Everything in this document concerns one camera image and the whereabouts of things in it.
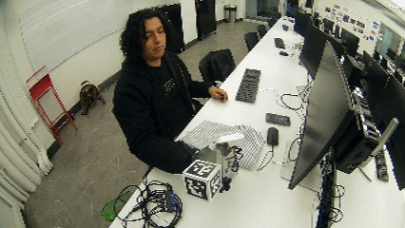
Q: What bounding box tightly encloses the black office chair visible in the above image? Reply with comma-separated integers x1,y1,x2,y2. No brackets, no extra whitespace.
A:
255,23,269,39
197,47,237,85
242,30,261,52

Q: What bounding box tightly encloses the black white striped cloth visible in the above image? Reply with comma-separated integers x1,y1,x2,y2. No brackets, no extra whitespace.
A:
174,119,266,171

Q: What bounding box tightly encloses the black phone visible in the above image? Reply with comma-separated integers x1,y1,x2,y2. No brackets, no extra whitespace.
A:
265,112,291,127

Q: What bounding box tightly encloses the black computer mouse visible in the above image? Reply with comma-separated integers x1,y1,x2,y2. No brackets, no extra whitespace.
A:
265,126,281,147

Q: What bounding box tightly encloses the person in black hoodie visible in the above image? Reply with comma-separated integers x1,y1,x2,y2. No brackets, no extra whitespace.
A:
111,8,229,175

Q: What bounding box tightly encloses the black cabinet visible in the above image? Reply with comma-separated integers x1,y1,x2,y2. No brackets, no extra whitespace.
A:
193,0,217,42
155,3,186,54

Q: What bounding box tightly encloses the large black monitor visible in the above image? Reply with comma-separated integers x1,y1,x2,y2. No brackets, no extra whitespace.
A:
287,40,356,191

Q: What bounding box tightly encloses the silver trash can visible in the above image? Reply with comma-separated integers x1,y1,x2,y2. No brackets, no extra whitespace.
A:
222,3,239,24

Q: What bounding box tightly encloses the white cube with black markers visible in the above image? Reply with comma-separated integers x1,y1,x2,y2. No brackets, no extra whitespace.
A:
181,159,223,202

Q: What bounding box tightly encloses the brown black backpack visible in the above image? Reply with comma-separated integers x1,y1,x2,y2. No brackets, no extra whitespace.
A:
77,79,106,116

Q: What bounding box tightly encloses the black computer box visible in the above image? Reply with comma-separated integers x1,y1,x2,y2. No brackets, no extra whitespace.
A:
334,89,382,175

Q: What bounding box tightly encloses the red folding chair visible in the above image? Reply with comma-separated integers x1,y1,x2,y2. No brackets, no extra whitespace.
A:
26,65,78,145

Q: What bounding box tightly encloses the black remote control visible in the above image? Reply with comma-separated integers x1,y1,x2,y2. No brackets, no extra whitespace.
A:
374,149,390,182

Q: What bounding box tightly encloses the white curtain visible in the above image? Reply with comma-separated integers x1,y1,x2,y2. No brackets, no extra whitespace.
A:
0,39,54,228

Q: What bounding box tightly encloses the black cable loop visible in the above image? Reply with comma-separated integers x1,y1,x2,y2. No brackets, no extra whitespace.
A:
279,92,304,111

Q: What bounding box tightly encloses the bundle of black cables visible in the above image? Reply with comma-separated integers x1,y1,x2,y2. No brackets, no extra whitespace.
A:
115,166,185,228

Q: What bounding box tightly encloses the row of wall notes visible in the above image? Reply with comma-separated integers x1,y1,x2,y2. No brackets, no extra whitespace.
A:
322,3,382,43

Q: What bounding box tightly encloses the blue black cable bundle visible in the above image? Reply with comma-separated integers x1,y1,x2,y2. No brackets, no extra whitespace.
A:
315,154,347,228

